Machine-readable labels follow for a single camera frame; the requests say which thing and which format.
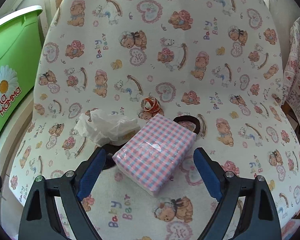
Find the white tissue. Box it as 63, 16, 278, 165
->
74, 109, 140, 146

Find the pink checkered tissue pack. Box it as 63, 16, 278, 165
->
113, 114, 197, 196

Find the black hair tie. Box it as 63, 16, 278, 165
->
172, 115, 201, 134

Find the white cabinet ledge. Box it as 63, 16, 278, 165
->
0, 93, 33, 236

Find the patchwork print cloth right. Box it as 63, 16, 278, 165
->
283, 17, 300, 124

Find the orange curled ribbon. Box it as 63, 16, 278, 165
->
141, 96, 161, 114

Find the green La Mamma plastic box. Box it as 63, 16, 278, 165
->
0, 5, 42, 133

